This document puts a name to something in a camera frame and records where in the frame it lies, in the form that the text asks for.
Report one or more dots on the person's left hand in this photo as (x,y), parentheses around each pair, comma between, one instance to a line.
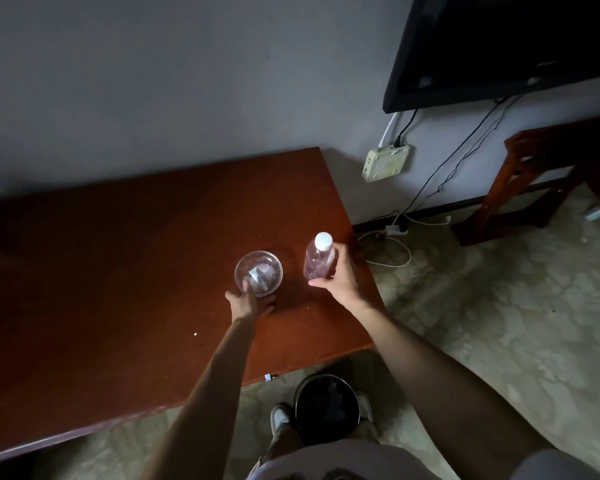
(247,307)

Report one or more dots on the wooden luggage rack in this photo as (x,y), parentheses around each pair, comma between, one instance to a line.
(525,164)

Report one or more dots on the white sneaker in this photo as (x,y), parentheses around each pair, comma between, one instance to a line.
(365,407)
(282,419)

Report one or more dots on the person's white printed t-shirt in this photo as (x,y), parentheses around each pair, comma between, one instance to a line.
(340,464)

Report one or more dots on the plain clear white-cap bottle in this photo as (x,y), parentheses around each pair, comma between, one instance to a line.
(319,259)

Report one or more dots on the white power strip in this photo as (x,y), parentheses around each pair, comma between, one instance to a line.
(396,229)

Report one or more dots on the black trash bin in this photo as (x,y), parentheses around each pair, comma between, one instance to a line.
(325,409)

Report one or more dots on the person's right forearm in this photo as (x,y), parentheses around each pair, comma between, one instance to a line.
(440,389)

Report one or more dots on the white router box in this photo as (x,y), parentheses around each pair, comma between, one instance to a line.
(386,162)

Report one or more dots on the person's left forearm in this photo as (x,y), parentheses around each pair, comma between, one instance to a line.
(210,394)

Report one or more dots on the red-brown wooden desk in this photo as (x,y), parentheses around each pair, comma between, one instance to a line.
(105,269)

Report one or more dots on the black television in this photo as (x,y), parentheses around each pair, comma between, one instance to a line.
(505,39)

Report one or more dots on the person's right hand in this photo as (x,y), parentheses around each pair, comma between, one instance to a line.
(350,287)

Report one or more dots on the person's beige trousers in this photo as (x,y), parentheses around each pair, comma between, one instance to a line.
(285,447)

